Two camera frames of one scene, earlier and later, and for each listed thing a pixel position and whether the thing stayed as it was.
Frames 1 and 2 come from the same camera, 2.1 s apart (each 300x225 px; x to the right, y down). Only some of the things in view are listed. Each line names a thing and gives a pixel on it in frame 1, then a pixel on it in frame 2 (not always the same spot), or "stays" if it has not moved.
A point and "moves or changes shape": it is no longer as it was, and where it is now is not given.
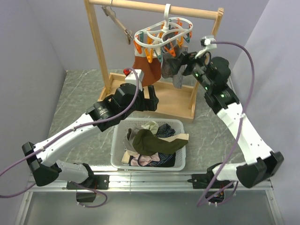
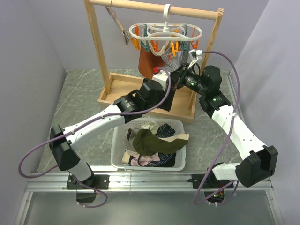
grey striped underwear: (171, 64) moves or changes shape
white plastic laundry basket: (120, 130) stays
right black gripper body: (189, 59) to (183, 78)
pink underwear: (140, 160) stays
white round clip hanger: (166, 36) moves or changes shape
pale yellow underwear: (152, 125) stays
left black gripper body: (143, 104) to (167, 104)
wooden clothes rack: (177, 101) stays
